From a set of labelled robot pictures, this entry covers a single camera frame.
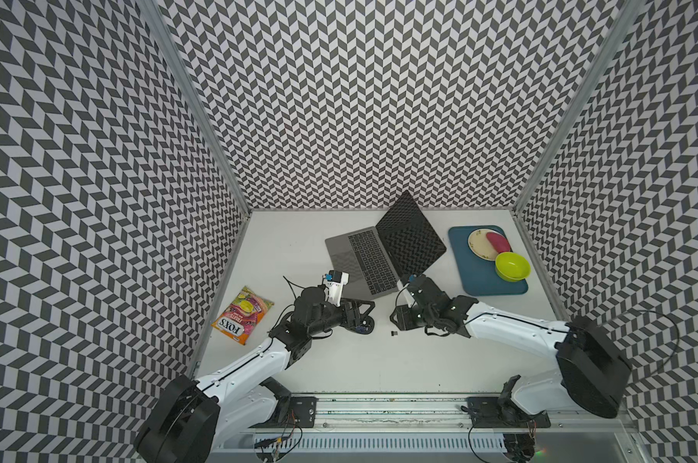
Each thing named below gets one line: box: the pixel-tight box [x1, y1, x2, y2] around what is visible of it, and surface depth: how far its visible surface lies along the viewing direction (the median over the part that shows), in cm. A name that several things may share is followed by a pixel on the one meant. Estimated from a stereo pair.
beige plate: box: [467, 227, 503, 262], surface depth 108 cm
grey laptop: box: [324, 190, 448, 301], surface depth 107 cm
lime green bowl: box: [494, 251, 532, 283], surface depth 99 cm
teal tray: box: [448, 224, 529, 297], surface depth 102 cm
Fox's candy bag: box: [210, 285, 275, 346], surface depth 88 cm
